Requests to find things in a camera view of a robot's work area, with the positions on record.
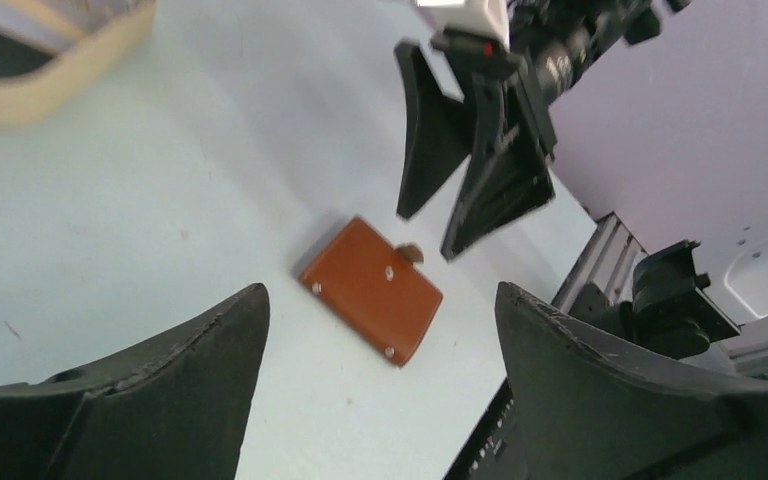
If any beige oval tray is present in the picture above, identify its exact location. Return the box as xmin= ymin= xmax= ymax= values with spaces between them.
xmin=0 ymin=1 xmax=157 ymax=128

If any aluminium frame rail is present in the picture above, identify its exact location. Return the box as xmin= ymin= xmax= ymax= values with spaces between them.
xmin=552 ymin=212 xmax=647 ymax=312

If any brown leather card holder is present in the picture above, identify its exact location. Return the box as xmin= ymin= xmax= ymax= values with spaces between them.
xmin=298 ymin=216 xmax=443 ymax=367

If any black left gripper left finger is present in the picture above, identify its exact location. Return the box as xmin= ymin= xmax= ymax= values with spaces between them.
xmin=0 ymin=283 xmax=270 ymax=479

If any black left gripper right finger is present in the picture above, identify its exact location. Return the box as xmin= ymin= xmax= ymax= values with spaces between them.
xmin=448 ymin=282 xmax=768 ymax=479

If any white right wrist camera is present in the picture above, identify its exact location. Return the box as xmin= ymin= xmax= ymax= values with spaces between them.
xmin=410 ymin=0 xmax=510 ymax=48

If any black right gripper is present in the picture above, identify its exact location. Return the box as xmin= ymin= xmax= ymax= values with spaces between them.
xmin=394 ymin=1 xmax=662 ymax=261

